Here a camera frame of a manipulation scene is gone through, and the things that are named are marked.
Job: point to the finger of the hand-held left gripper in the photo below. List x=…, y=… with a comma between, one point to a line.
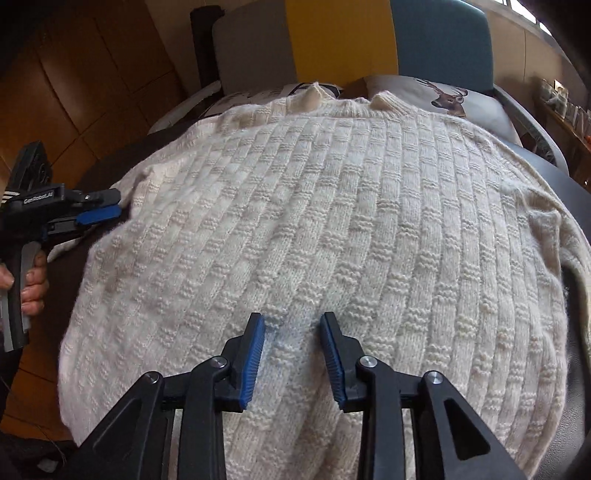
x=104, y=198
x=97, y=214

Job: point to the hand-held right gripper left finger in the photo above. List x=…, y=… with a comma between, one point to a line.
x=254, y=364

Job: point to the wooden shelf with jars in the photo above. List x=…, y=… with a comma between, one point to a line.
x=561, y=99

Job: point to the cream knit sweater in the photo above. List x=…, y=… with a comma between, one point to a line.
x=323, y=207

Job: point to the geometric print cushion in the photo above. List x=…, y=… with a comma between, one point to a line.
x=240, y=99

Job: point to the deer print cushion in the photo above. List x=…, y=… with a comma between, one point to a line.
x=461, y=104

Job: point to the grey yellow blue sofa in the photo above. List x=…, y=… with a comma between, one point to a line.
x=341, y=37

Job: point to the dark cloth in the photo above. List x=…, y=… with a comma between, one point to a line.
x=27, y=457

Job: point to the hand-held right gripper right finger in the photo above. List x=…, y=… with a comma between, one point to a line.
x=333, y=364

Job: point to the person's left hand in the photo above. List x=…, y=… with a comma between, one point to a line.
x=37, y=286

